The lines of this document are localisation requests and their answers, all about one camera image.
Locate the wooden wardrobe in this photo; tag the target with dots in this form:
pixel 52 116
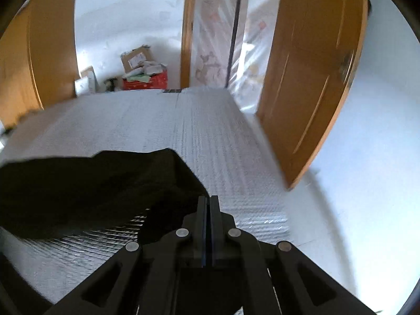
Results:
pixel 39 39

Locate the wooden door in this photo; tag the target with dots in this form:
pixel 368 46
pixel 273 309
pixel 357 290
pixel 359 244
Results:
pixel 311 72

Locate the wooden door frame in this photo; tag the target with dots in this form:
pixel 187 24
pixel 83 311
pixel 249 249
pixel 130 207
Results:
pixel 188 29

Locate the brown cardboard box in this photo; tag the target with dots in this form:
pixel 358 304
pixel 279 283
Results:
pixel 134 59

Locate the black fleece garment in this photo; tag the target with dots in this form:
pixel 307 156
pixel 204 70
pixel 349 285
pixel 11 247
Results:
pixel 98 187

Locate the silver quilted foil mat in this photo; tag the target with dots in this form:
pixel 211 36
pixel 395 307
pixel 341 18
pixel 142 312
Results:
pixel 203 137

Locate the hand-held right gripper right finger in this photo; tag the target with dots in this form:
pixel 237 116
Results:
pixel 215 223

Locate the grey parcel bags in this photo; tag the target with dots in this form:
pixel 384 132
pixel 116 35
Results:
pixel 147 70

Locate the black curtain strip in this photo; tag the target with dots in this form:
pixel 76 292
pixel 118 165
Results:
pixel 235 29

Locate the red box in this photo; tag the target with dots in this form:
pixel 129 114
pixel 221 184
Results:
pixel 154 83

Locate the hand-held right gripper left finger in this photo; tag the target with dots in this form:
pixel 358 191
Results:
pixel 202 223

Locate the clear printed door curtain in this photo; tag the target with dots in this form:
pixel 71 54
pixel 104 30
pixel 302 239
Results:
pixel 256 39

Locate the small white box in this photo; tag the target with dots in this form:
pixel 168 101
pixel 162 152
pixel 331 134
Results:
pixel 85 83

